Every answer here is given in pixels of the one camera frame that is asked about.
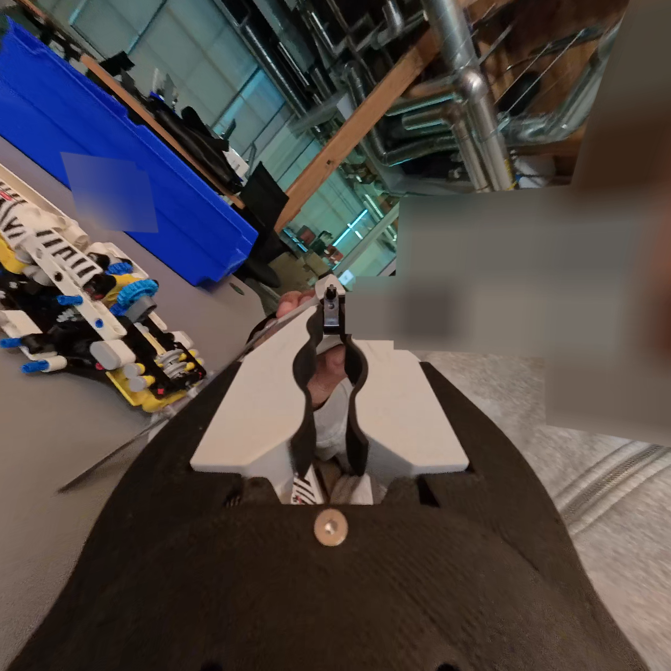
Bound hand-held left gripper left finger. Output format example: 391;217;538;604
189;306;322;477

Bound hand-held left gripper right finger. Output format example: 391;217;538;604
335;315;471;477

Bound small black lego piece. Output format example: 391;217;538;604
322;283;342;337

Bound person's right forearm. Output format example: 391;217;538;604
312;383;375;505

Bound zebra striped lego car model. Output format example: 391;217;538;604
0;161;208;415

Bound person's right hand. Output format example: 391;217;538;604
276;290;348;410

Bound black office chair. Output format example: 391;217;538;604
231;161;290;288

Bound blue plastic bin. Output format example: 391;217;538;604
0;15;261;289

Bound wooden ceiling beam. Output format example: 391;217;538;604
274;29;437;232

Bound person's grey sweater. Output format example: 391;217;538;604
419;348;671;671

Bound long wooden desk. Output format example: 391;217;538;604
21;0;247;208

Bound metal ventilation duct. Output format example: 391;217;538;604
419;0;521;194

